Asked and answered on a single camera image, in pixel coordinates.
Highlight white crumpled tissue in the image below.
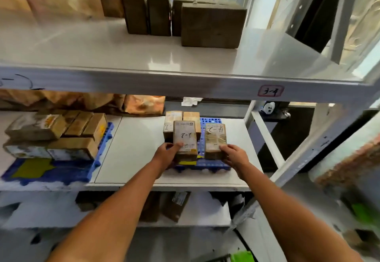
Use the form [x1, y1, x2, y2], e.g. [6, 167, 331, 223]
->
[181, 97, 203, 107]

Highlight person's right hand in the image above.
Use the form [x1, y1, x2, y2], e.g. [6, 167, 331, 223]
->
[219, 144, 251, 181]

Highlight large plain cardboard box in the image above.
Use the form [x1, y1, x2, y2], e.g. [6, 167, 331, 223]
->
[205, 123, 228, 161]

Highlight person's right forearm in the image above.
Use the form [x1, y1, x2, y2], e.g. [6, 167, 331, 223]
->
[237, 163, 364, 262]

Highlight person's left hand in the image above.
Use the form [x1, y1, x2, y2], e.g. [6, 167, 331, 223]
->
[151, 142, 184, 170]

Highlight slim brown cardboard box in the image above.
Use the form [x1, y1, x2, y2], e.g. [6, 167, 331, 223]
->
[161, 192, 191, 223]

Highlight white metal shelving rack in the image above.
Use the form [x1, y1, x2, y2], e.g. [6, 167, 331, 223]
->
[0, 0, 380, 262]

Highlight red-bordered white sticker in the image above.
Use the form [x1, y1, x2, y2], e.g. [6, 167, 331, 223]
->
[257, 85, 285, 98]

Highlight green plastic sheet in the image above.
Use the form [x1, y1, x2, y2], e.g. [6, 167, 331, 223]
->
[230, 251, 255, 262]

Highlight person's left forearm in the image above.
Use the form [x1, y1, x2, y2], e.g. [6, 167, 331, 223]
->
[46, 158, 167, 262]

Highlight taped brown cardboard box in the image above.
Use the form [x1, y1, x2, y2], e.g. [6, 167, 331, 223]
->
[147, 0, 172, 37]
[163, 110, 183, 140]
[183, 112, 202, 140]
[181, 3, 247, 49]

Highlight bright green item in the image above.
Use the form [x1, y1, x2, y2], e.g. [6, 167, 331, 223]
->
[351, 202, 380, 227]

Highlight blue plastic pallet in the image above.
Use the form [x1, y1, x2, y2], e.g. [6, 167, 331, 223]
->
[173, 118, 232, 173]
[1, 122, 114, 186]

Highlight boxes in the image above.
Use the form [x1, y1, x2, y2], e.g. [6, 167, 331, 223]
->
[3, 110, 108, 161]

